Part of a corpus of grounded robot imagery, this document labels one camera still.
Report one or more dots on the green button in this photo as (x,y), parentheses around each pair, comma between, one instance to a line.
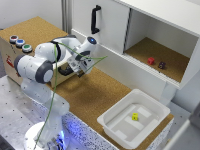
(27,48)

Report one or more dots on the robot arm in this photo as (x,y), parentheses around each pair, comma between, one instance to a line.
(31,66)

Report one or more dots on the white sliding door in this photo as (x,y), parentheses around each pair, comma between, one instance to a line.
(111,23)

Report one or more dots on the pink block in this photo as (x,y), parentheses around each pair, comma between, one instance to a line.
(151,61)

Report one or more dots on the wooden drawer box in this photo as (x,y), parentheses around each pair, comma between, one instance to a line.
(31,30)

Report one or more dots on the white plastic box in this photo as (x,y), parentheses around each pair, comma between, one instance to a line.
(146,106)

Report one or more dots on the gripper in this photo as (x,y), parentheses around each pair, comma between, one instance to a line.
(79,64)

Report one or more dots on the red button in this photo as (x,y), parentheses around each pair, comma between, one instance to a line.
(13,38)

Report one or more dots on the yellow block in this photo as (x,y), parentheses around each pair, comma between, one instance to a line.
(135,116)

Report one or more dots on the blue button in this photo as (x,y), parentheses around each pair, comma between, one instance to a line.
(20,42)

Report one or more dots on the white cabinet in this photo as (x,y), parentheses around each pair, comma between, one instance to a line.
(173,13)

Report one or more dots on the purple block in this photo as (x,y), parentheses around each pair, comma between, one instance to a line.
(162,65)

